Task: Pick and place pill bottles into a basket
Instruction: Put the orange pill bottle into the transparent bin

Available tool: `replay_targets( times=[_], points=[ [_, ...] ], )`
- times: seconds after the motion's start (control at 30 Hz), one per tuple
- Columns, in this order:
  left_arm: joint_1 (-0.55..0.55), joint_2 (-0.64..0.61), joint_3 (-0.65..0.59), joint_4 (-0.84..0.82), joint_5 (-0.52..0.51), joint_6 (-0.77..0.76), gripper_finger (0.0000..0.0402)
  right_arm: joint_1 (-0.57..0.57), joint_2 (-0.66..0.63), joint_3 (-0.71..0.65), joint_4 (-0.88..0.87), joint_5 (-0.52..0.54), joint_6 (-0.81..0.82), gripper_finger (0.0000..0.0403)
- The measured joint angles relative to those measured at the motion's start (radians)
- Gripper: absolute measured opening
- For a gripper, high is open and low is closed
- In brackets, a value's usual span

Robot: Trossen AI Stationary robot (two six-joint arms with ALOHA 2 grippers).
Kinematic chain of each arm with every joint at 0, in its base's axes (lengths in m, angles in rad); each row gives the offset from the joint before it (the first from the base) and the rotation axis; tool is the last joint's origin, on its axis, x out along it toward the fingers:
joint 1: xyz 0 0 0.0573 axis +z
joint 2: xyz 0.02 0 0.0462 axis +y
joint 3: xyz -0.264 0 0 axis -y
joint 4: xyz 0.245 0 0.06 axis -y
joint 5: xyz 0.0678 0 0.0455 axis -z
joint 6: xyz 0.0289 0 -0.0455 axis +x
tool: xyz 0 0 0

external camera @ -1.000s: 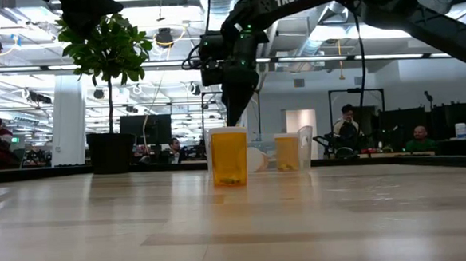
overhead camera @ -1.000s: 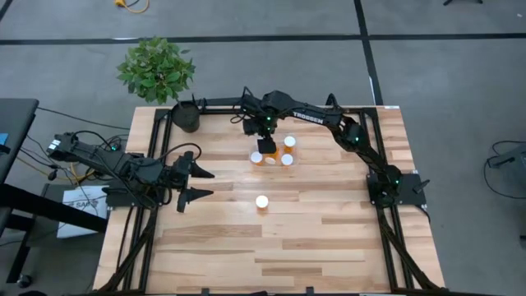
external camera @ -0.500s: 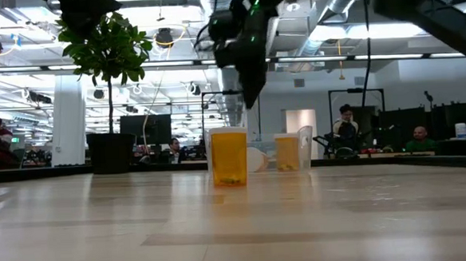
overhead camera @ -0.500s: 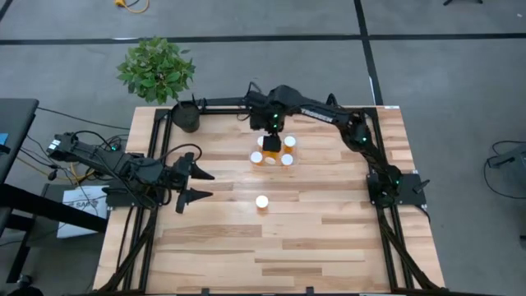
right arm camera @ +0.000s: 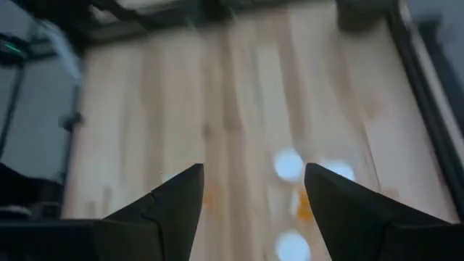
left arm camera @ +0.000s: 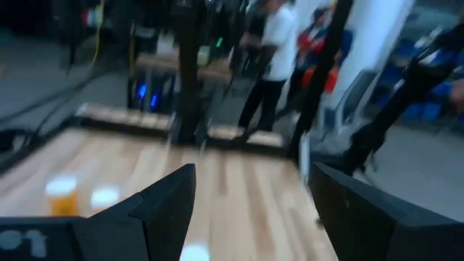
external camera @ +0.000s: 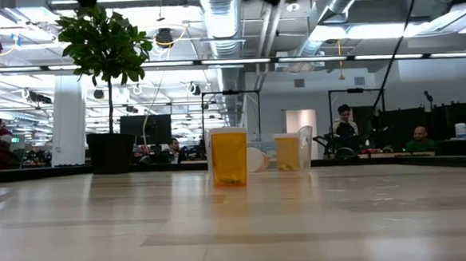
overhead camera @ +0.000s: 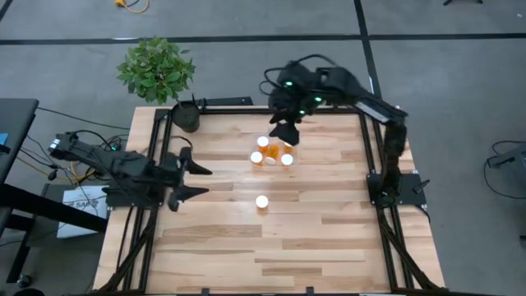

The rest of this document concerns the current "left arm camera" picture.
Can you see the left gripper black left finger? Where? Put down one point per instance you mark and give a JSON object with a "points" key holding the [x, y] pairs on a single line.
{"points": [[145, 235]]}

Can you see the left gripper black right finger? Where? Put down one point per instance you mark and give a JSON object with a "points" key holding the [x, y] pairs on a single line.
{"points": [[380, 232]]}

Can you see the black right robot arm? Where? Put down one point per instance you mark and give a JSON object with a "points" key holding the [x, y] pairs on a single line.
{"points": [[190, 72]]}

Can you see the orange pill bottle white cap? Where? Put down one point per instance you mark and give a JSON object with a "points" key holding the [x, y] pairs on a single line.
{"points": [[194, 253], [105, 197], [61, 203]]}

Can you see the black computer blue lights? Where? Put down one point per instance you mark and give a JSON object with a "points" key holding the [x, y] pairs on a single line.
{"points": [[145, 92]]}

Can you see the person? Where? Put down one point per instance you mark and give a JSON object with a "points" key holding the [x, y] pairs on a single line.
{"points": [[308, 43], [279, 47], [458, 94]]}

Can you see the wooden workbench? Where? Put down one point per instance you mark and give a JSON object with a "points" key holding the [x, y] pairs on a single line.
{"points": [[159, 61]]}

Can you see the black aluminium frame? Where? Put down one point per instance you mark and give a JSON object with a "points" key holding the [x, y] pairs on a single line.
{"points": [[317, 90]]}

